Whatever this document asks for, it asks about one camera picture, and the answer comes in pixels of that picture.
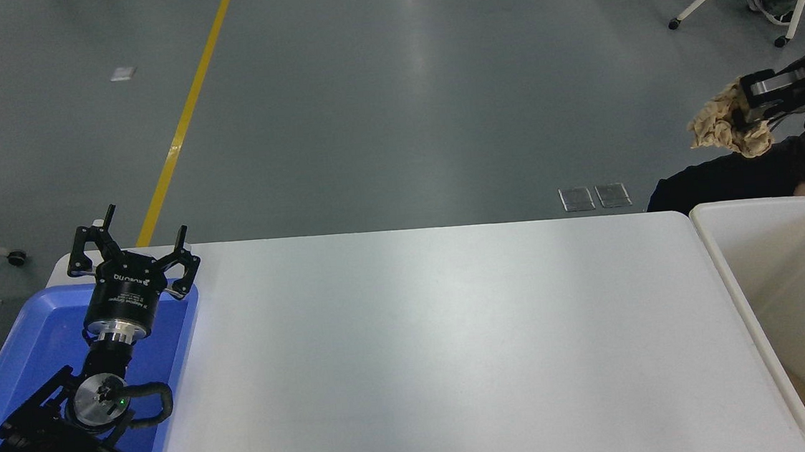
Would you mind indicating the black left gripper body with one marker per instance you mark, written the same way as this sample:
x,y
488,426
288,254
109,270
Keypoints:
x,y
124,294

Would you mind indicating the tan paper ball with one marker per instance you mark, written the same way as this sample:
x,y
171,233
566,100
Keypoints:
x,y
717,122

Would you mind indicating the blue plastic tray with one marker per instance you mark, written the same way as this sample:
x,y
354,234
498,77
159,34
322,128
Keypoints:
x,y
37,334

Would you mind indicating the large pale plastic bin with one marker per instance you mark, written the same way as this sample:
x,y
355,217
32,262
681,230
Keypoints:
x,y
795,281

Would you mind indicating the grey metal floor plate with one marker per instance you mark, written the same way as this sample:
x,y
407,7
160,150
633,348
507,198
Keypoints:
x,y
577,198
613,195

